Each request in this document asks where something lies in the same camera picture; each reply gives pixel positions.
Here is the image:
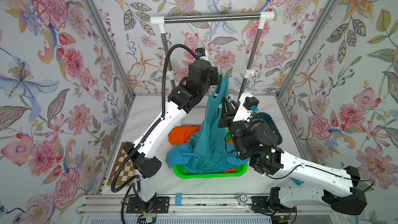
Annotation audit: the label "teal embroidered t-shirt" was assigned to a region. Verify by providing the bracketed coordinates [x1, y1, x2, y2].
[192, 73, 237, 175]

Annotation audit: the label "orange garment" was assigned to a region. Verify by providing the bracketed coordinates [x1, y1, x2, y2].
[168, 125, 201, 145]

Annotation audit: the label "blue garment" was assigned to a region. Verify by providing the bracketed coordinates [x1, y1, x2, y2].
[166, 143, 249, 174]

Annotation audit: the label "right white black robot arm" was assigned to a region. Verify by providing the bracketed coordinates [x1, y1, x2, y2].
[218, 93, 368, 216]

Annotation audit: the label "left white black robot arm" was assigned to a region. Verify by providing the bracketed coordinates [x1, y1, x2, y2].
[110, 44, 221, 203]

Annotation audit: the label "dark teal clothespin bin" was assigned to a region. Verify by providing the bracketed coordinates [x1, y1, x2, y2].
[258, 112, 283, 145]

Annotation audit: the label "bright green plastic tray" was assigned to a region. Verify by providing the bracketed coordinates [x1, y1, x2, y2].
[166, 126, 249, 179]

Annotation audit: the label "metal clothes rack white joints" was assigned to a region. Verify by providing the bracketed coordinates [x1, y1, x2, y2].
[150, 10, 276, 122]

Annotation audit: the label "blue toy microphone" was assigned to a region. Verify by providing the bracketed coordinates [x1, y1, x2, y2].
[292, 178, 302, 185]

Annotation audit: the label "wooden chessboard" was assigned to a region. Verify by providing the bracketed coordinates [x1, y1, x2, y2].
[107, 148, 136, 186]

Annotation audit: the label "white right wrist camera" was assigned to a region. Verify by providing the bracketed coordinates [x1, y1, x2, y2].
[233, 93, 259, 122]

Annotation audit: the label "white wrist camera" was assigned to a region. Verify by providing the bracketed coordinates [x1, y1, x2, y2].
[195, 48, 208, 61]
[233, 93, 259, 122]

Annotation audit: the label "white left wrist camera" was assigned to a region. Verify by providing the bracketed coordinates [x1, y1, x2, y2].
[195, 48, 208, 61]

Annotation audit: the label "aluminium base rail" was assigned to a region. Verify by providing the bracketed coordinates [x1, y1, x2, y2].
[76, 194, 329, 224]

